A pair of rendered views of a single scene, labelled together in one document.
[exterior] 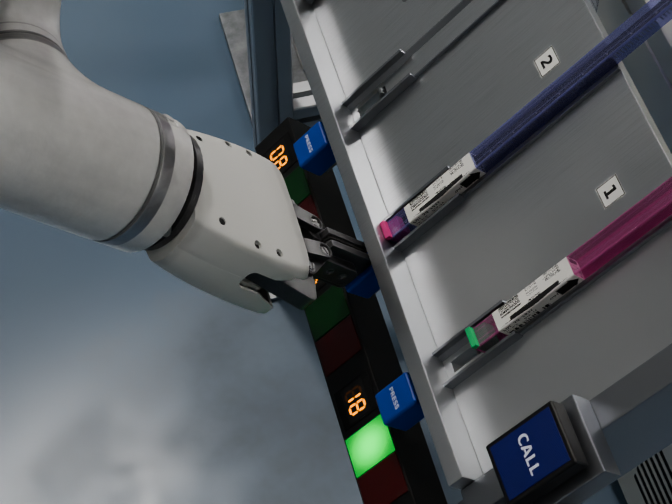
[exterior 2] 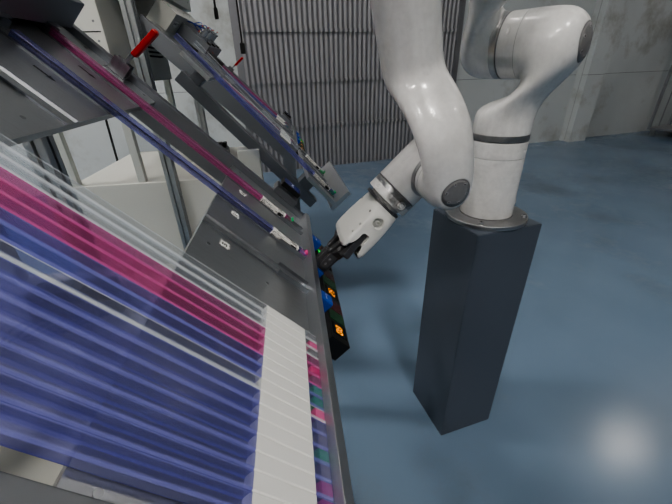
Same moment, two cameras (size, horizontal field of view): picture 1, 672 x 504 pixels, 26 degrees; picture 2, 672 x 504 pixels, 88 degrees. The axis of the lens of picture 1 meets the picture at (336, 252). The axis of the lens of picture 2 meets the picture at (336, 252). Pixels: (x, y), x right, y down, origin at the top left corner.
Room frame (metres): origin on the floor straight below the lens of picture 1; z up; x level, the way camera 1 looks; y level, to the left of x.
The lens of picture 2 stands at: (1.15, 0.11, 1.04)
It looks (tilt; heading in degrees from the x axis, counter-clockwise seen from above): 28 degrees down; 188
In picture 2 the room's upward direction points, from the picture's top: 2 degrees counter-clockwise
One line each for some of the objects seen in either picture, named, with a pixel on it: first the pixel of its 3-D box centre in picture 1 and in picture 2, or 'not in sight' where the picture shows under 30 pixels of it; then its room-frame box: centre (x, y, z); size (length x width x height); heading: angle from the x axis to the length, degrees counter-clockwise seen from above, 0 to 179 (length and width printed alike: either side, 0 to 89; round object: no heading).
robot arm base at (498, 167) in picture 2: not in sight; (491, 179); (0.31, 0.36, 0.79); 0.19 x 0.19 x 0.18
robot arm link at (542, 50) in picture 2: not in sight; (526, 79); (0.33, 0.38, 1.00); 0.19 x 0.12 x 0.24; 50
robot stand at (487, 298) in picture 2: not in sight; (463, 325); (0.31, 0.36, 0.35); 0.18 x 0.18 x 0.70; 26
